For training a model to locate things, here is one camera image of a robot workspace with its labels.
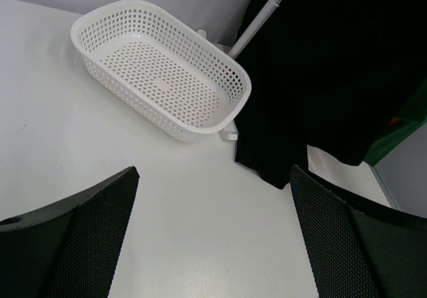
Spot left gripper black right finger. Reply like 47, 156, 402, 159
290, 165, 426, 297

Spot white perforated plastic basket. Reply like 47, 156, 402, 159
70, 0, 252, 143

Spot green t shirt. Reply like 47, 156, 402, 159
364, 81, 426, 167

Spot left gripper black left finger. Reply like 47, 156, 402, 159
1, 167, 139, 297

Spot white metal clothes rack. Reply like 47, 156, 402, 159
196, 0, 282, 141

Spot black t shirt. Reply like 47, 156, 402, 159
235, 0, 426, 189

